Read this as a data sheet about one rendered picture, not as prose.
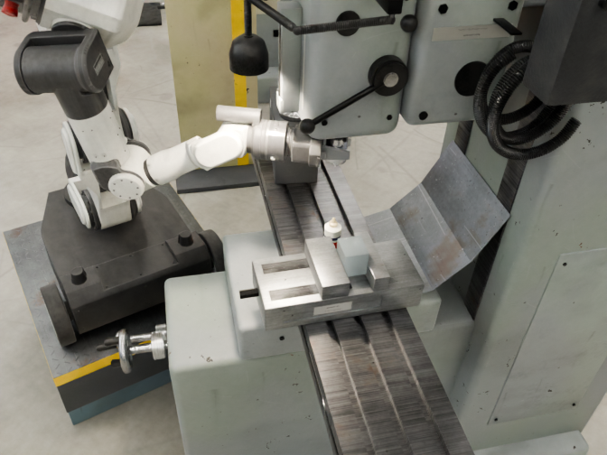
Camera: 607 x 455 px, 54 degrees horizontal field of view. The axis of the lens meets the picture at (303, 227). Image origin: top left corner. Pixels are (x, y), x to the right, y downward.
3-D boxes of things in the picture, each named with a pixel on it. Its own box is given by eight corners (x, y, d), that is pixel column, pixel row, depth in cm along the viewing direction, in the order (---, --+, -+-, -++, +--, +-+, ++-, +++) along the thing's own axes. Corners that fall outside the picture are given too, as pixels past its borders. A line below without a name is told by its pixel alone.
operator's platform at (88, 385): (29, 301, 255) (2, 231, 229) (178, 249, 283) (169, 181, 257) (80, 448, 205) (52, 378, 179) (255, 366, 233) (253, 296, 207)
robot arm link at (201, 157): (247, 154, 126) (194, 177, 130) (254, 137, 133) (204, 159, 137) (231, 128, 123) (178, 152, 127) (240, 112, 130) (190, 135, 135)
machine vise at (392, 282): (265, 331, 124) (264, 296, 117) (252, 282, 135) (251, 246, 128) (420, 305, 131) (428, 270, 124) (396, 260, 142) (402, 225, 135)
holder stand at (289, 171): (274, 184, 164) (274, 121, 151) (269, 142, 181) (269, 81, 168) (317, 182, 165) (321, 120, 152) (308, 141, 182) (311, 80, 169)
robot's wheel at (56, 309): (50, 317, 197) (33, 274, 184) (65, 311, 199) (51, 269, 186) (65, 360, 184) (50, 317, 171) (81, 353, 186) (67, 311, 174)
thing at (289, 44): (280, 114, 118) (281, 8, 105) (275, 104, 121) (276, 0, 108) (299, 112, 119) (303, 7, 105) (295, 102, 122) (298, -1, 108)
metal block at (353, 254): (343, 277, 126) (345, 256, 122) (335, 258, 130) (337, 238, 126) (366, 273, 127) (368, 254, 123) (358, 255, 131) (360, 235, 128)
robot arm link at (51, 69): (46, 121, 120) (14, 63, 110) (61, 94, 126) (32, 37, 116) (99, 119, 119) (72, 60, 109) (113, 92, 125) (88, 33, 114)
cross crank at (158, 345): (111, 385, 155) (103, 357, 147) (112, 349, 163) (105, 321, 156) (173, 376, 158) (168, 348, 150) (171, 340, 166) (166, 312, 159)
